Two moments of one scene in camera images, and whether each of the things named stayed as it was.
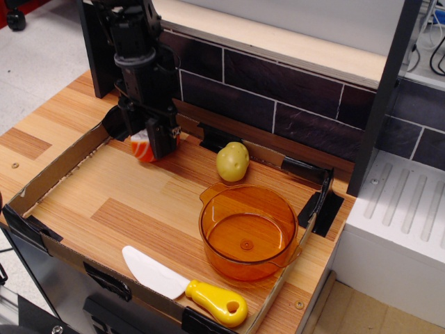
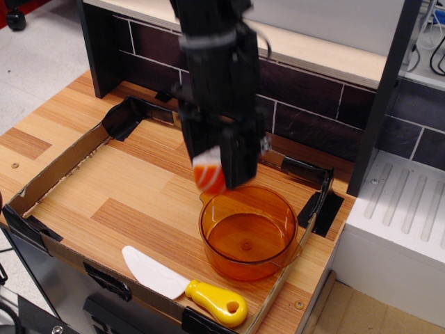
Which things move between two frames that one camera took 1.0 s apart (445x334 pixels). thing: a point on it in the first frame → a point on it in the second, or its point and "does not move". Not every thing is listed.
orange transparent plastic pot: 247,232 does not move
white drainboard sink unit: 393,244 does not move
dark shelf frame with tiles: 324,76 does not move
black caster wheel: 16,19 does not move
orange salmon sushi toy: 142,147 → 208,170
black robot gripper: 150,78 → 220,101
